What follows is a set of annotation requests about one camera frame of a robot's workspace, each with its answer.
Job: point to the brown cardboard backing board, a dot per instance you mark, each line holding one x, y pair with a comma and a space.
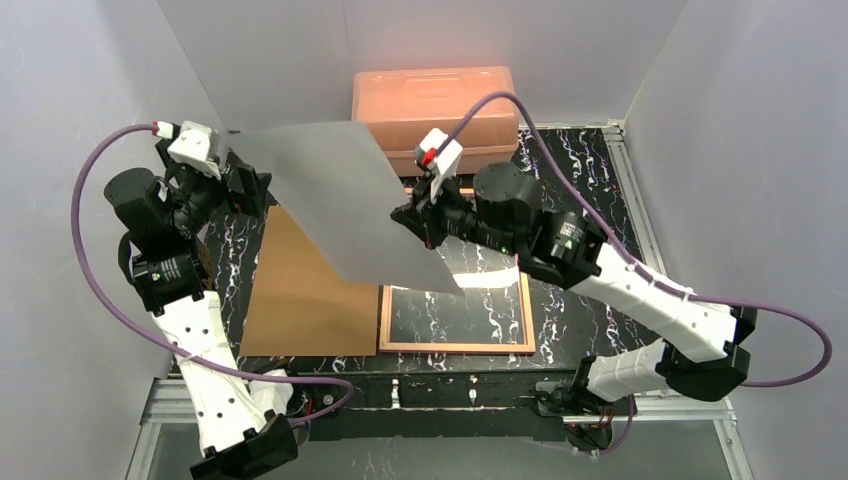
299, 306

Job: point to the aluminium front rail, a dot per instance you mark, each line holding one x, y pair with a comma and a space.
169, 402

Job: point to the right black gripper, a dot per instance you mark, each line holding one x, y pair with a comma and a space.
428, 218

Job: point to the orange plastic storage box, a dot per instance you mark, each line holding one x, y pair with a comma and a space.
400, 107

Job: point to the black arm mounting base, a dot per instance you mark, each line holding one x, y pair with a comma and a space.
471, 397

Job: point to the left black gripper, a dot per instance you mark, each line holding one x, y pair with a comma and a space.
245, 187

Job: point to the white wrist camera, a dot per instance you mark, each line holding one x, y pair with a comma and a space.
195, 145
439, 157

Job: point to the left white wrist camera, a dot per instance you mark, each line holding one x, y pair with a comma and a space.
195, 145

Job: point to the aluminium rail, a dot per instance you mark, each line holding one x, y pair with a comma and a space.
169, 402
635, 197

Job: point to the landscape photo print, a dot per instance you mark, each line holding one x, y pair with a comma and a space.
337, 185

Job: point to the pink wooden picture frame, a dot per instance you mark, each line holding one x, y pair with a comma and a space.
457, 348

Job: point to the aluminium right side rail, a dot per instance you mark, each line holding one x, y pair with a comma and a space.
635, 197

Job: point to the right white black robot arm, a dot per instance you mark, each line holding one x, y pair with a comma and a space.
698, 351

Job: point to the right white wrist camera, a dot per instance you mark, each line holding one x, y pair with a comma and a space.
439, 157

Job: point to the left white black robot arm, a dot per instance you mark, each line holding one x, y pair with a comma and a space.
242, 434

